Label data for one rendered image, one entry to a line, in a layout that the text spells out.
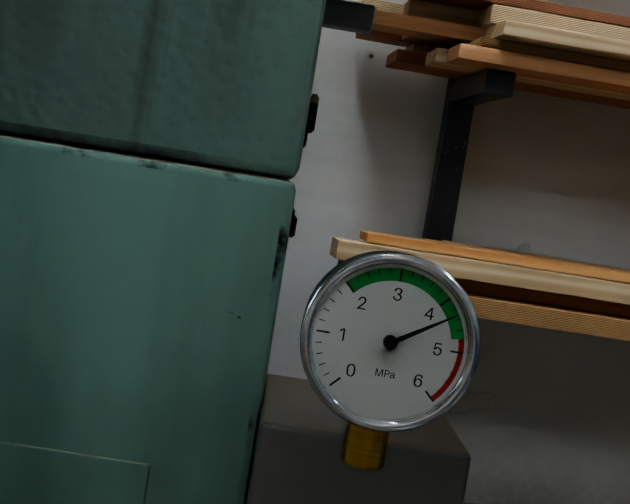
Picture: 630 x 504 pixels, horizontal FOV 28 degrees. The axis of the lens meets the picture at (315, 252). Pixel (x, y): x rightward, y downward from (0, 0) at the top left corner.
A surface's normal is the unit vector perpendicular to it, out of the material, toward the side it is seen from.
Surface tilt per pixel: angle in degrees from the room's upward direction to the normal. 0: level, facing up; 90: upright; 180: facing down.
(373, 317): 90
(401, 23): 90
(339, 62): 90
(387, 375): 90
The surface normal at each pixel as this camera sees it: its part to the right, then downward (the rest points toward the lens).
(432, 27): 0.09, 0.07
